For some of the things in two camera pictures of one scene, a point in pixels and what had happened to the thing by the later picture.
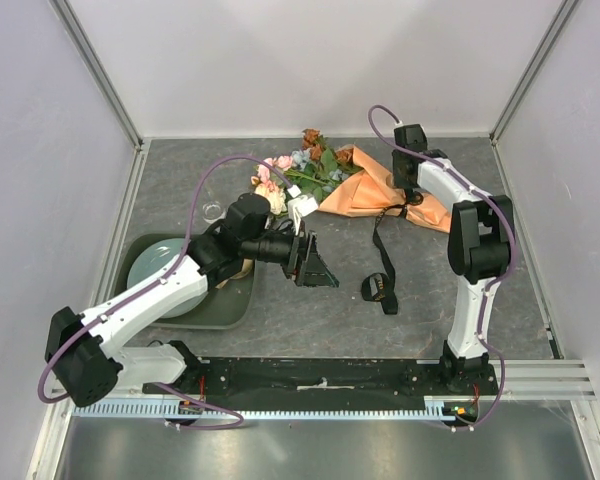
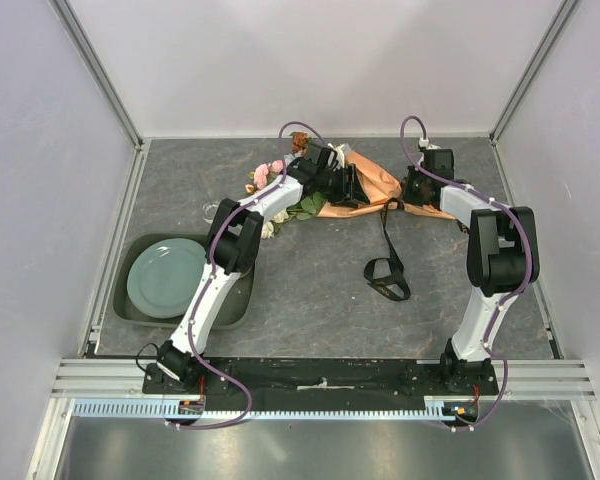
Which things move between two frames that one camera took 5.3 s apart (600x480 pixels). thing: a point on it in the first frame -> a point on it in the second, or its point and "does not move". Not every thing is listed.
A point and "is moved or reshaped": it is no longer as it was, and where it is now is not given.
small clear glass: [212, 211] does not move
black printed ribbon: [379, 286] is moved or reshaped
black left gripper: [304, 267] -> [348, 195]
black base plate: [324, 379] does not move
